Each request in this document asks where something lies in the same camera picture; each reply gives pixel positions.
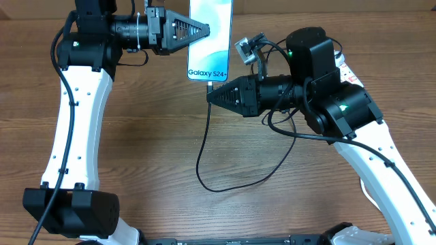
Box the blue Samsung smartphone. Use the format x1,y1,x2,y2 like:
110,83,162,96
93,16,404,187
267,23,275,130
187,0,233,82

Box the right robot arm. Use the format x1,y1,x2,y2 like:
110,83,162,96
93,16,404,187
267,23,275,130
207,27,435,244

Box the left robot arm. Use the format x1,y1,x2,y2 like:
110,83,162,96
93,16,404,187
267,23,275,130
22,0,210,244

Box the white power strip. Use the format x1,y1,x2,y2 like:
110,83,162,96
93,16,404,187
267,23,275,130
334,50,364,87

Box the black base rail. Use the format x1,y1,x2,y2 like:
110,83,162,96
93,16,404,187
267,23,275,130
144,234,332,245

